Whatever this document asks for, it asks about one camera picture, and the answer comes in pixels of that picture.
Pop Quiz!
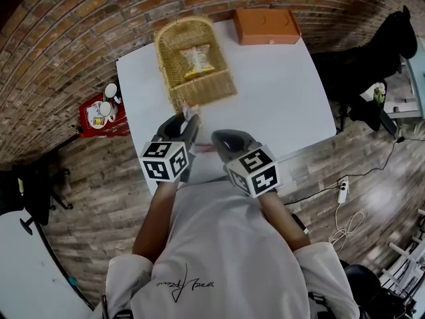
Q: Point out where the pale blue desk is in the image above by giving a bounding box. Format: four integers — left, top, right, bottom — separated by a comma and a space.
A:
386, 56, 425, 121

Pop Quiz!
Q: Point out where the white enamel mug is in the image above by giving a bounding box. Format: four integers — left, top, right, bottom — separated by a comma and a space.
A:
98, 100, 118, 123
104, 82, 122, 104

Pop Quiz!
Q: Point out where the white cable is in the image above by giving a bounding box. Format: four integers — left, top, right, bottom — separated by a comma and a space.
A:
331, 201, 365, 252

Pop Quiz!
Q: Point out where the wicker basket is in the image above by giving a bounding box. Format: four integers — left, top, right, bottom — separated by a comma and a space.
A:
153, 14, 238, 112

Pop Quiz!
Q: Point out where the black cable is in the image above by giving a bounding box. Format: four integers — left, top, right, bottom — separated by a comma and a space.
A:
284, 136, 425, 206

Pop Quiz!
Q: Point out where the white metal frame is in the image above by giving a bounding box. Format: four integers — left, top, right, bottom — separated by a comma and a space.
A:
378, 207, 425, 319

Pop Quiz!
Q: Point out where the person's left forearm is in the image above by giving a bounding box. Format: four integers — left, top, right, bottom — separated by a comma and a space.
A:
131, 179, 180, 265

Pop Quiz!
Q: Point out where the small pink candy packet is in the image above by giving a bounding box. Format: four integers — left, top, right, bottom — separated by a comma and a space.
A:
181, 100, 201, 119

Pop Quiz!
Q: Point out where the yellow snack packet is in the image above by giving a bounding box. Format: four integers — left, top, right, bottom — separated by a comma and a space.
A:
179, 44, 215, 79

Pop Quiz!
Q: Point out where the person's right forearm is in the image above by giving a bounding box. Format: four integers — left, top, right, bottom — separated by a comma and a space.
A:
258, 191, 311, 254

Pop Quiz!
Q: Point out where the orange box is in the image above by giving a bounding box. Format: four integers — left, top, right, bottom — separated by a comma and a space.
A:
232, 8, 302, 46

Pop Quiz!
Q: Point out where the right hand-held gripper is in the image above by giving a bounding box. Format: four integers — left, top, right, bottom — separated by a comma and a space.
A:
211, 129, 282, 199

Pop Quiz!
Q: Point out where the black office chair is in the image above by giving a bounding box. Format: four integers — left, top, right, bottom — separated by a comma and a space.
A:
0, 164, 74, 235
310, 5, 418, 139

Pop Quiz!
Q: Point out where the person's white shirt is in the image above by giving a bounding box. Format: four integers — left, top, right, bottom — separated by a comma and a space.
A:
105, 181, 361, 319

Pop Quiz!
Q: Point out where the white flower bunch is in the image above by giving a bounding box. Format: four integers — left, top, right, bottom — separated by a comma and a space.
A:
372, 82, 388, 108

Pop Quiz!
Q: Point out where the white power strip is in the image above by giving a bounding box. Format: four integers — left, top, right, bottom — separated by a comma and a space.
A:
337, 180, 350, 204

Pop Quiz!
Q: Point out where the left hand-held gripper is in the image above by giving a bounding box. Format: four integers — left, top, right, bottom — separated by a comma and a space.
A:
139, 113, 203, 183

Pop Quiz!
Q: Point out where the red box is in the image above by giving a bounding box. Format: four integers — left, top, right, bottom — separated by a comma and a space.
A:
78, 93, 131, 139

